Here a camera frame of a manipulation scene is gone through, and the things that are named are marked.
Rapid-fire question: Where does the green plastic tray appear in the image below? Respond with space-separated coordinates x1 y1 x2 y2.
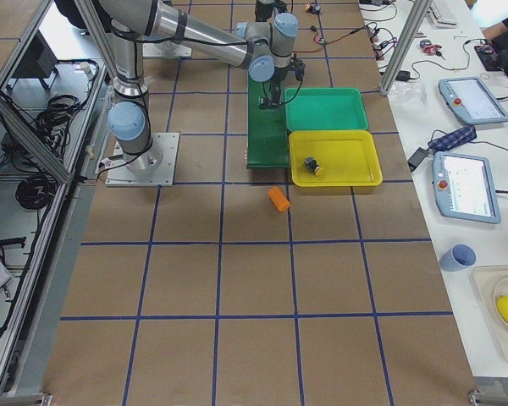
284 87 368 131

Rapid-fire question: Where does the aluminium frame post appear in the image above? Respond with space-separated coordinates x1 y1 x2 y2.
379 0 431 96

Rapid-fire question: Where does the far blue teach pendant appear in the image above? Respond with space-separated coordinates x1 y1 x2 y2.
438 77 508 125

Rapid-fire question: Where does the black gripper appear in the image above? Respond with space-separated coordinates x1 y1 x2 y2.
259 68 289 109

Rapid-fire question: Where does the blue teach pendant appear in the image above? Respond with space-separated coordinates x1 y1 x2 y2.
438 77 508 125
432 151 501 224

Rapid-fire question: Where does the beige tray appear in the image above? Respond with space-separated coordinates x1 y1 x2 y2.
471 265 508 363

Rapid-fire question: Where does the green conveyor belt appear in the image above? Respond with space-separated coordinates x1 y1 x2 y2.
246 77 290 169

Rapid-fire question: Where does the yellow plastic tray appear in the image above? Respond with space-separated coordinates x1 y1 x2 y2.
289 130 383 187

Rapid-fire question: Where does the yellow push button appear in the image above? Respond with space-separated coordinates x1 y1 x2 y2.
303 156 323 177
305 3 321 15

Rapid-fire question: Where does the near blue teach pendant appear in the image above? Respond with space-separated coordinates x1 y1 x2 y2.
432 151 501 224

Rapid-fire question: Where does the blue plastic cup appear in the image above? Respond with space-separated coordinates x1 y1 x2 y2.
439 244 477 272

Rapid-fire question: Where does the blue checkered pouch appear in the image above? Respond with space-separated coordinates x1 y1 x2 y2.
428 125 477 151

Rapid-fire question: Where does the small controller circuit board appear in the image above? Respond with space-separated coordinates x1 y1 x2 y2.
314 36 327 45

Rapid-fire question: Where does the black power adapter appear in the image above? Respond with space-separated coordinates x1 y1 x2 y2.
407 147 431 173

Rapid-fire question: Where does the plain orange cylinder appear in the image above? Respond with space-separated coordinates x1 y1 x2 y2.
268 187 290 212

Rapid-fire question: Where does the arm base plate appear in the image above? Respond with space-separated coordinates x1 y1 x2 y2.
143 41 192 59
105 132 179 187

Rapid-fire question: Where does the clear plastic bag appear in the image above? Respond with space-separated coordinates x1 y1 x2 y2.
388 81 427 104

